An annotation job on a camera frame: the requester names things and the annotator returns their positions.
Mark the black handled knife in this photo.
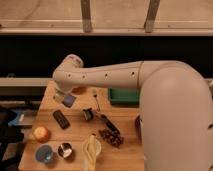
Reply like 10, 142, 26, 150
96, 113, 120, 134

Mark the purple bowl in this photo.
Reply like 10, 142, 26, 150
134, 115, 141, 139

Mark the black bag with blue item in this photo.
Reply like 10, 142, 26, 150
0, 106, 31, 171

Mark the green plastic tray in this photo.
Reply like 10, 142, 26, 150
108, 88, 139, 105

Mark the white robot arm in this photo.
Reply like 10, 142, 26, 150
53, 55, 213, 171

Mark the red bowl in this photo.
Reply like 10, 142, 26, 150
72, 87, 86, 94

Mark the blue plastic cup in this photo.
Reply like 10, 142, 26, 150
35, 145, 54, 164

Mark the red yellow apple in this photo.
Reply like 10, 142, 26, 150
33, 126, 50, 142

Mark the black remote control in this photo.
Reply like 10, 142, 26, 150
53, 110, 70, 129

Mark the black tape roll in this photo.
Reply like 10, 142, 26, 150
83, 108, 95, 122

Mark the small metal cup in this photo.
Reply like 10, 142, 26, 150
58, 143, 73, 159

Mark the blue sponge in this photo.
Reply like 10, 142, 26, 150
63, 95, 76, 108

